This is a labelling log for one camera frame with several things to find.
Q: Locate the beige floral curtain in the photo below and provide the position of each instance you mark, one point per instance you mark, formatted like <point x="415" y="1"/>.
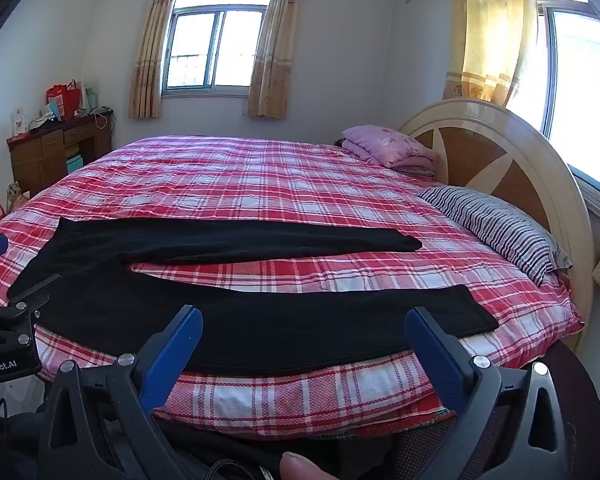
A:
<point x="150" y="60"/>
<point x="275" y="60"/>

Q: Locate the cream and wood headboard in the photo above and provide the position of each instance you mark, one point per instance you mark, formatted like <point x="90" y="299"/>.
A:
<point x="485" y="152"/>

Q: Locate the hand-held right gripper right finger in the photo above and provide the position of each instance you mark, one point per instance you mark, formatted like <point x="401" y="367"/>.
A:
<point x="435" y="352"/>

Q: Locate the small sliding window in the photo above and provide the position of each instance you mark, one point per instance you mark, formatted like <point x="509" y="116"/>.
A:
<point x="215" y="45"/>

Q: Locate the wooden desk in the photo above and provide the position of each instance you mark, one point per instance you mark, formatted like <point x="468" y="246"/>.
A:
<point x="35" y="155"/>

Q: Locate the black pants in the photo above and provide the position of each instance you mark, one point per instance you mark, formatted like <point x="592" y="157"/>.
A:
<point x="280" y="330"/>

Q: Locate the large bright window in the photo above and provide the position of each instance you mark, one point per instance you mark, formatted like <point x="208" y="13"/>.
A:
<point x="585" y="85"/>

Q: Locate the striped pillow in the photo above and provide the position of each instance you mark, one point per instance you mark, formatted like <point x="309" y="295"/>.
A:
<point x="500" y="227"/>

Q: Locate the pink folded blanket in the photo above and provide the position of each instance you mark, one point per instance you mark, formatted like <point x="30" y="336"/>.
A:
<point x="387" y="145"/>

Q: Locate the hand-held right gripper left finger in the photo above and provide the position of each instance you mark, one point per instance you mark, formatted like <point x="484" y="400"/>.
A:
<point x="172" y="355"/>

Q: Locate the yellow curtain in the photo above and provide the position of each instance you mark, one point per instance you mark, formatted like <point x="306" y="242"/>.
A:
<point x="485" y="35"/>

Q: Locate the person's right hand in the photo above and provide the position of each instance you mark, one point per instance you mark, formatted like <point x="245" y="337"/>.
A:
<point x="307" y="467"/>

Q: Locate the floral patterned bag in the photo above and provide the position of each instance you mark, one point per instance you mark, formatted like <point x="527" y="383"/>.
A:
<point x="16" y="195"/>

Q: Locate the teal box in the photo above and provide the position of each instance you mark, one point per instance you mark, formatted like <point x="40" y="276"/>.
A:
<point x="74" y="163"/>

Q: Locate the red plaid bedsheet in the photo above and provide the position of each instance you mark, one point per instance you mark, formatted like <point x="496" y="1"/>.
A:
<point x="280" y="185"/>

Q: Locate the red paper bag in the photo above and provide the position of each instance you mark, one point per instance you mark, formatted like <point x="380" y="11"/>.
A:
<point x="62" y="100"/>

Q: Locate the white paper bag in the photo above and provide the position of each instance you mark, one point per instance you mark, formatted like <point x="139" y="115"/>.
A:
<point x="88" y="97"/>

